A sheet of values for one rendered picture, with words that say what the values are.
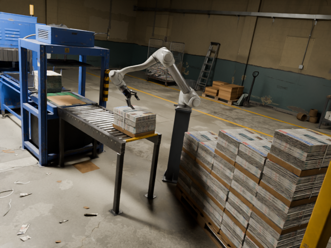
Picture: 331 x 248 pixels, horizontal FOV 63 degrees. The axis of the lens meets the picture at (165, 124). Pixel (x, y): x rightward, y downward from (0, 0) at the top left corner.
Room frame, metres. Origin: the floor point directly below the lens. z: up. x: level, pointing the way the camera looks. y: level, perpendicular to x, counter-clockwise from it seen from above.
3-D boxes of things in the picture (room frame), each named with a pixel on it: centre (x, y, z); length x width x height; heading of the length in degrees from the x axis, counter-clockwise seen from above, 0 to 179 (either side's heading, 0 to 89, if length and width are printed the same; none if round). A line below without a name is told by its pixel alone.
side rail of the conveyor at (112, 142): (2.81, 0.87, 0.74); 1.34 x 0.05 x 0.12; 48
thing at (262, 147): (2.06, -0.87, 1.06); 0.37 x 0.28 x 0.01; 117
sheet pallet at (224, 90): (9.26, -1.85, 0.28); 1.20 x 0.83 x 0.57; 48
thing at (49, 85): (4.05, 1.90, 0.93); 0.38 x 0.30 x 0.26; 48
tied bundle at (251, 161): (2.06, -0.87, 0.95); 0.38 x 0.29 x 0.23; 117
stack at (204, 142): (2.44, -0.66, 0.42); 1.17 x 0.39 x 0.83; 28
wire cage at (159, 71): (10.96, 0.39, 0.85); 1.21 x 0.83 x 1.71; 48
